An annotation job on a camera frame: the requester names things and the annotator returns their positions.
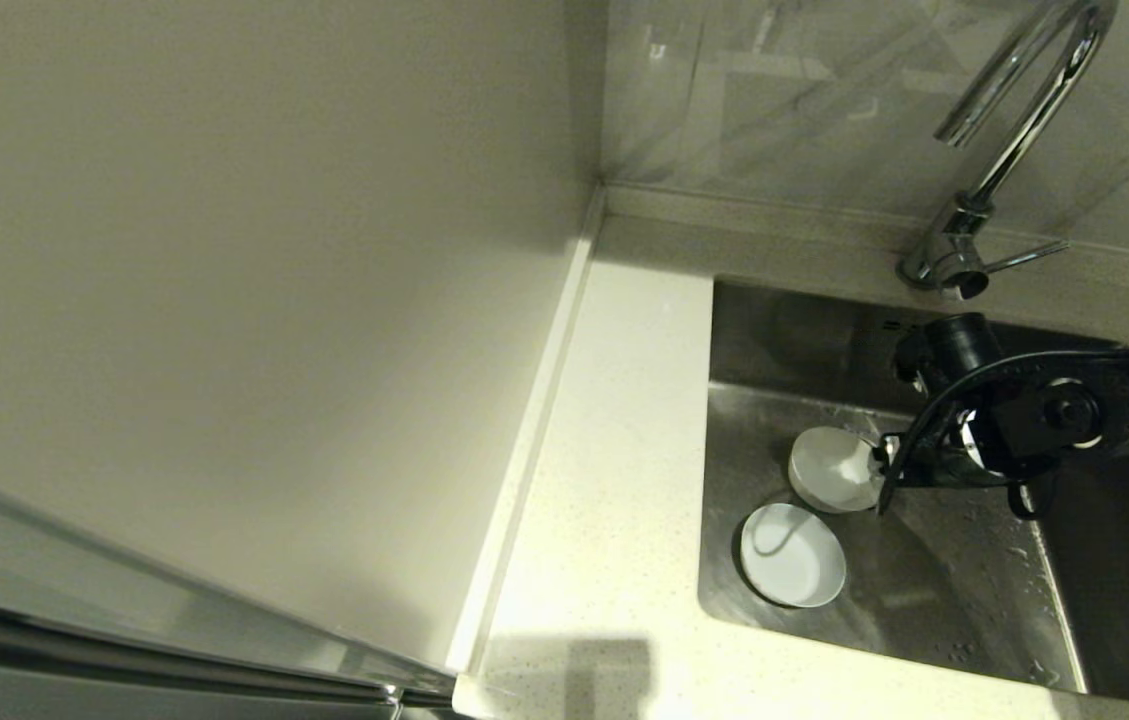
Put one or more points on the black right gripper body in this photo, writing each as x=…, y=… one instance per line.
x=934, y=465

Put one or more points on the white plastic bowl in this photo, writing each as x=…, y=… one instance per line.
x=829, y=468

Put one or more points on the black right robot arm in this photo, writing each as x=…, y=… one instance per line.
x=1104, y=405

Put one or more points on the chrome gooseneck kitchen faucet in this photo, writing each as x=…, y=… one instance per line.
x=959, y=255

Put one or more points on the stainless steel sink basin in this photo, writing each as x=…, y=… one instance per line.
x=824, y=620

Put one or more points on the pale blue plastic bowl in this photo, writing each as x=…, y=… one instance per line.
x=792, y=555

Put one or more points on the stainless steel appliance front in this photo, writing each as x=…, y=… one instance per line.
x=44, y=545

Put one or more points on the beige cabinet side panel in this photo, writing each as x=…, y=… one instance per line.
x=224, y=250

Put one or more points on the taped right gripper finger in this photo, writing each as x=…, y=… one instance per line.
x=882, y=455

